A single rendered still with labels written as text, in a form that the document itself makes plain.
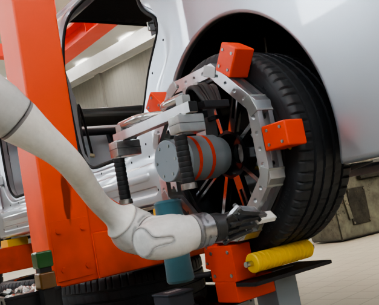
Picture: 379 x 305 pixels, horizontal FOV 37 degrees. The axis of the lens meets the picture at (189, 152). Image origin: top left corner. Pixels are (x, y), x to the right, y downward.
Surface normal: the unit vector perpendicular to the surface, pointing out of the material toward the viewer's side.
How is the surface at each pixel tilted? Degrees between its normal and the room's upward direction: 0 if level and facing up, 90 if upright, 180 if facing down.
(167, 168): 90
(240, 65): 125
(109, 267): 90
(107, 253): 90
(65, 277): 90
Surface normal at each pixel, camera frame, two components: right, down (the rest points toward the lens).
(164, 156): -0.79, 0.08
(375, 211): 0.48, -0.18
